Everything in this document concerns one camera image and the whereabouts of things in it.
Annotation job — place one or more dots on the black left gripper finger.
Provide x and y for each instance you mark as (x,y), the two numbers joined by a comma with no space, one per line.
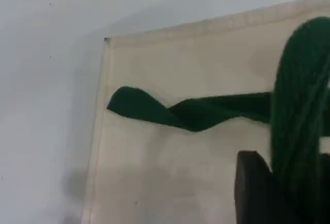
(252,193)

